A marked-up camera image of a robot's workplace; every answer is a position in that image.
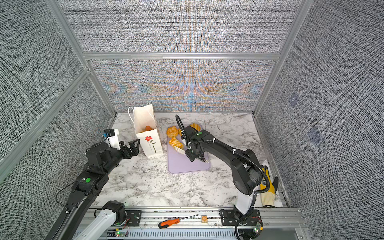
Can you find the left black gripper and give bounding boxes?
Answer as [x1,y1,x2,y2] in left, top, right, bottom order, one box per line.
[103,137,140,176]

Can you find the white food tongs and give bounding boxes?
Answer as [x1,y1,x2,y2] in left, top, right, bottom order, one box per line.
[174,147,210,163]

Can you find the twisted braided bread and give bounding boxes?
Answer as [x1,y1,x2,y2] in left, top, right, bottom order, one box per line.
[169,137,184,150]

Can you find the white floral paper bag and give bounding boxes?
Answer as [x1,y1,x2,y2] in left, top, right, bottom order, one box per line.
[128,103,164,158]

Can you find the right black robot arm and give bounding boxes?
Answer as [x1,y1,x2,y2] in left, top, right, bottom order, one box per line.
[176,115,272,224]

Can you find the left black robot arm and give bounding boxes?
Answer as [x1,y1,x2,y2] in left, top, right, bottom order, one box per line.
[46,139,141,240]

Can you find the lilac plastic tray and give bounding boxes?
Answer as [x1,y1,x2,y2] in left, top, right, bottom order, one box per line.
[167,129,211,174]

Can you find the striped round bun top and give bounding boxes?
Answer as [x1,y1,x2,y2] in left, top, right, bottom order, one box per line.
[190,123,201,132]

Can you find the small orange block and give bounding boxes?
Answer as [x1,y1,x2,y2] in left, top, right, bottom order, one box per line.
[201,216,208,224]

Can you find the yellow white object right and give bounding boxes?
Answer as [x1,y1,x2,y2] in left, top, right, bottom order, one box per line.
[260,165,279,208]

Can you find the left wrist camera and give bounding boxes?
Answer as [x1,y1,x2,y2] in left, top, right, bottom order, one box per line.
[103,129,121,150]

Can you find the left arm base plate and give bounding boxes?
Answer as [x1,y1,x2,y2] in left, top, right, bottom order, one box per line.
[123,210,142,227]

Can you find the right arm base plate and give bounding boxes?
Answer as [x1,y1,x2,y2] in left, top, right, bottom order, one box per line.
[219,208,263,226]

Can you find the orange handled screwdriver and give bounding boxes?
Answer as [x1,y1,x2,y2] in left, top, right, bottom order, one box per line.
[158,215,198,229]

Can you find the aluminium front rail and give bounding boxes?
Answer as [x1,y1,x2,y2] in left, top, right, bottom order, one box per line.
[50,206,311,240]

